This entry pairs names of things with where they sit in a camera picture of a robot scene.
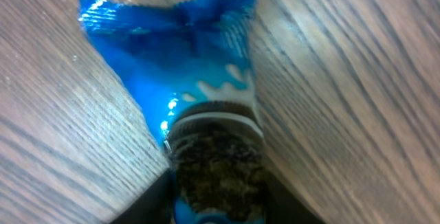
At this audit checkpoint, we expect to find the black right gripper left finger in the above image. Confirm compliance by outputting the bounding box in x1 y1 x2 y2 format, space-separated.
110 170 174 224

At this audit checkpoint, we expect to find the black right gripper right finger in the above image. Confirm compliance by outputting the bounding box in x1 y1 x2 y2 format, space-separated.
265 172 325 224

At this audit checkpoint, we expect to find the blue Oreo cookie pack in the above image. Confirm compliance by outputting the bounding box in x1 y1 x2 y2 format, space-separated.
78 0 267 223

